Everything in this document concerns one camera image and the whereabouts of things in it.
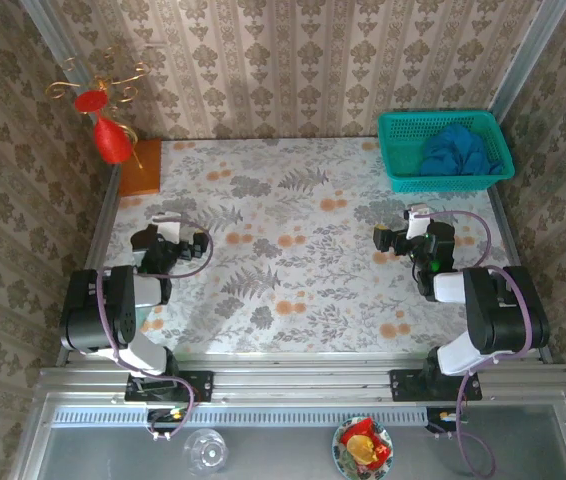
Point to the blue t-shirt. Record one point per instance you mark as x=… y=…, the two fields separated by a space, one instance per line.
x=460 y=150

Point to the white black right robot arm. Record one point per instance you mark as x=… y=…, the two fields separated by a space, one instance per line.
x=503 y=310

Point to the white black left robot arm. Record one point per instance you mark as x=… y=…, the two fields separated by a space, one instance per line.
x=88 y=310

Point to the teal plastic basket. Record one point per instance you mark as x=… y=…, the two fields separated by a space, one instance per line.
x=398 y=150

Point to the orange wooden block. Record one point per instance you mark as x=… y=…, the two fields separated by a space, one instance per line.
x=142 y=170

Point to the floral table cover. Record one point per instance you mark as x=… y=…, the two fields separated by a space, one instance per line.
x=288 y=300

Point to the red yellow snack packets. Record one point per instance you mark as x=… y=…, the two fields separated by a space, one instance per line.
x=365 y=442

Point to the clear plastic cup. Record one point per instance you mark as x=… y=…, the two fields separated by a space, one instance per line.
x=205 y=452

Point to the patterned plate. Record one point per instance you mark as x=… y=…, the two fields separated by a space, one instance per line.
x=337 y=450

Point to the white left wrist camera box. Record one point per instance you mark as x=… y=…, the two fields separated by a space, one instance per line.
x=169 y=227

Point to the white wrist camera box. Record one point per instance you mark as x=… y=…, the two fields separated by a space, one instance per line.
x=169 y=227
x=417 y=220

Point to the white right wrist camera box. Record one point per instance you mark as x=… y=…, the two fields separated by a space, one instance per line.
x=417 y=220

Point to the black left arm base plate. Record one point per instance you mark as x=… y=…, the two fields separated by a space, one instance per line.
x=198 y=386

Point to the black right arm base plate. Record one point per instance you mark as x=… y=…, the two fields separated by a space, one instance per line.
x=405 y=386

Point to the aluminium frame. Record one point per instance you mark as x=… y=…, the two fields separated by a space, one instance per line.
x=303 y=380

